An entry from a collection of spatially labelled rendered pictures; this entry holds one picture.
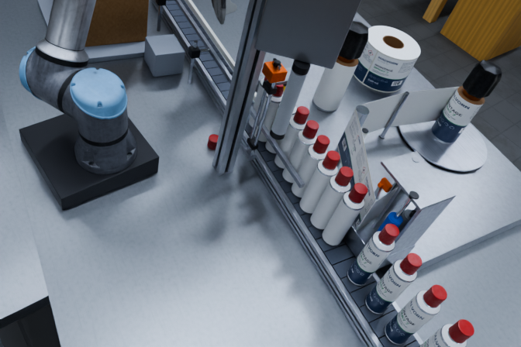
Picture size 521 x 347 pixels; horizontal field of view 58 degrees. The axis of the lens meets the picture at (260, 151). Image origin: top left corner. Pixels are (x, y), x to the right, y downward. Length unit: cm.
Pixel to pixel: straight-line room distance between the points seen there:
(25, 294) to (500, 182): 136
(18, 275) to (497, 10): 372
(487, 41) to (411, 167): 319
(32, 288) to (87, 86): 45
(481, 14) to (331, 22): 332
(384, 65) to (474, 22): 261
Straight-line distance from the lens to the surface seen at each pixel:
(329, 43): 97
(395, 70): 170
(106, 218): 122
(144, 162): 125
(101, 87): 112
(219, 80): 155
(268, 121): 131
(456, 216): 147
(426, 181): 109
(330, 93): 151
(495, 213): 156
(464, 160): 164
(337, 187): 111
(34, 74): 121
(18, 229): 122
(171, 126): 143
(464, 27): 430
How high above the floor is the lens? 183
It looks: 45 degrees down
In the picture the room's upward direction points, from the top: 18 degrees clockwise
